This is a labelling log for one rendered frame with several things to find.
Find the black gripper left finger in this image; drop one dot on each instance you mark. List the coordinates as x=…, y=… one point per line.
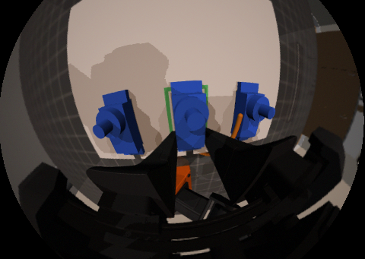
x=154, y=177

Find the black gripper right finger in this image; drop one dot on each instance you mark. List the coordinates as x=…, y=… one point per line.
x=240, y=164

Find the white flat rectangular platform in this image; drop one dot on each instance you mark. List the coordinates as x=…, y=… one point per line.
x=124, y=54

